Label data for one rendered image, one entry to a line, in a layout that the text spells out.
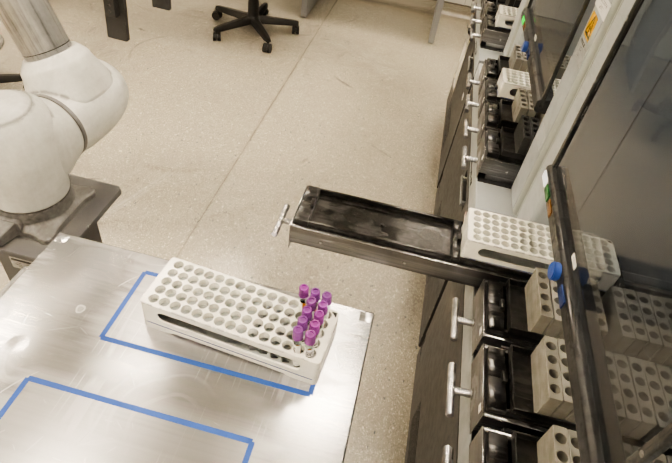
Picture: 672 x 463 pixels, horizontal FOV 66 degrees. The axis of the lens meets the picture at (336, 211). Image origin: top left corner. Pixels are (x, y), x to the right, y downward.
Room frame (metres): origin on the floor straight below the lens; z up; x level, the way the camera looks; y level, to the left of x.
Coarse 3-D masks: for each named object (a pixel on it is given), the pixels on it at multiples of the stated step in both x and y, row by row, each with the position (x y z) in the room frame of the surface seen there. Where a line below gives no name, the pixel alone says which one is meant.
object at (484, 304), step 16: (480, 288) 0.68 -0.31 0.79; (496, 288) 0.66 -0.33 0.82; (480, 304) 0.64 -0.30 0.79; (496, 304) 0.62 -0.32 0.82; (464, 320) 0.62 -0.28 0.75; (480, 320) 0.60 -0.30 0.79; (496, 320) 0.58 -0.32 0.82; (480, 336) 0.56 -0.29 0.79; (496, 336) 0.56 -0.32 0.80; (512, 336) 0.56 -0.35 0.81
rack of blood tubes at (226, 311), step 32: (160, 288) 0.49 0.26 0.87; (192, 288) 0.50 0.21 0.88; (224, 288) 0.51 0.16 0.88; (256, 288) 0.52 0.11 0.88; (160, 320) 0.45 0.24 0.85; (192, 320) 0.44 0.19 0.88; (224, 320) 0.45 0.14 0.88; (256, 320) 0.46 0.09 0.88; (288, 320) 0.47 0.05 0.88; (256, 352) 0.43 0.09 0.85; (288, 352) 0.41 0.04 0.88; (320, 352) 0.42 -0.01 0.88
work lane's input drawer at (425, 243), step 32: (320, 192) 0.87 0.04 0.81; (288, 224) 0.81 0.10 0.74; (320, 224) 0.76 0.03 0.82; (352, 224) 0.79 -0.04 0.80; (384, 224) 0.80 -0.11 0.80; (416, 224) 0.82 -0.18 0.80; (448, 224) 0.83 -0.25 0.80; (352, 256) 0.74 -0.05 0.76; (384, 256) 0.73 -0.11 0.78; (416, 256) 0.72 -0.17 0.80; (448, 256) 0.73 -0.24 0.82
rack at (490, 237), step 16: (464, 224) 0.81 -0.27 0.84; (480, 224) 0.78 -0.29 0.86; (496, 224) 0.80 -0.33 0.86; (512, 224) 0.80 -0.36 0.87; (528, 224) 0.81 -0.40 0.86; (464, 240) 0.75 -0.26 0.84; (480, 240) 0.73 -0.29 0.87; (496, 240) 0.75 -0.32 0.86; (512, 240) 0.76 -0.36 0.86; (528, 240) 0.76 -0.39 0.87; (544, 240) 0.77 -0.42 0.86; (464, 256) 0.73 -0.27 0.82; (480, 256) 0.73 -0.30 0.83; (496, 256) 0.76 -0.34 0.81; (512, 256) 0.76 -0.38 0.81; (528, 256) 0.72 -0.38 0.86; (544, 256) 0.72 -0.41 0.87
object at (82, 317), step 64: (64, 256) 0.57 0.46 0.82; (128, 256) 0.59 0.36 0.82; (0, 320) 0.42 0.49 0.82; (64, 320) 0.44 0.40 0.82; (128, 320) 0.46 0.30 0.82; (0, 384) 0.33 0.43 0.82; (64, 384) 0.34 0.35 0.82; (128, 384) 0.36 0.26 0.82; (192, 384) 0.37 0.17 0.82; (256, 384) 0.39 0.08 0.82; (320, 384) 0.40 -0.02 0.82; (0, 448) 0.24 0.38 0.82; (64, 448) 0.26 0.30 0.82; (128, 448) 0.27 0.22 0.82; (192, 448) 0.28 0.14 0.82; (256, 448) 0.29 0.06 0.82; (320, 448) 0.31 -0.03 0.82
